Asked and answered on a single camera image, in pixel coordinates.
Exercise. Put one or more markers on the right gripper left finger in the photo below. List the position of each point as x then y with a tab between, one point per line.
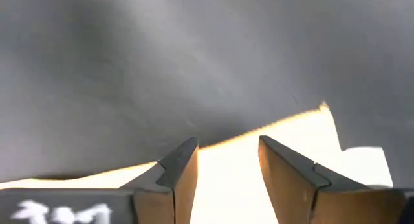
174	185

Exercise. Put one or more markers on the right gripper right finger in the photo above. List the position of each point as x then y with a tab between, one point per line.
291	185

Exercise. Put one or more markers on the orange microfiber towel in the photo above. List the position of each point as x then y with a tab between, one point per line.
226	172

